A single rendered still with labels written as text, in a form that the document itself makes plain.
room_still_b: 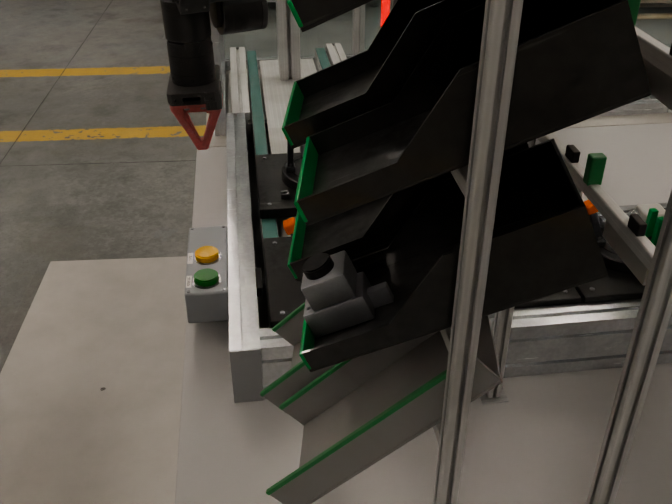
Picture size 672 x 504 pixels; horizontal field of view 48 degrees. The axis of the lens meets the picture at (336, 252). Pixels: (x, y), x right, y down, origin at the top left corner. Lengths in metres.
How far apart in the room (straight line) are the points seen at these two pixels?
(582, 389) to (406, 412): 0.54
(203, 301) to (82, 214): 2.32
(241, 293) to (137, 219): 2.21
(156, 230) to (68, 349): 2.02
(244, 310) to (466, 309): 0.61
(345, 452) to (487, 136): 0.37
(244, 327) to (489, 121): 0.69
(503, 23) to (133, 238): 2.83
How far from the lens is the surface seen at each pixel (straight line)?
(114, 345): 1.31
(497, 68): 0.54
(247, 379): 1.14
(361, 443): 0.78
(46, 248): 3.31
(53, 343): 1.35
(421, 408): 0.74
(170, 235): 3.26
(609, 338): 1.25
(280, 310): 1.15
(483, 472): 1.08
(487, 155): 0.57
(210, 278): 1.23
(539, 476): 1.10
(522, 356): 1.21
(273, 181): 1.51
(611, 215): 0.76
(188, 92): 0.98
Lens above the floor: 1.67
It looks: 33 degrees down
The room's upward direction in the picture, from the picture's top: straight up
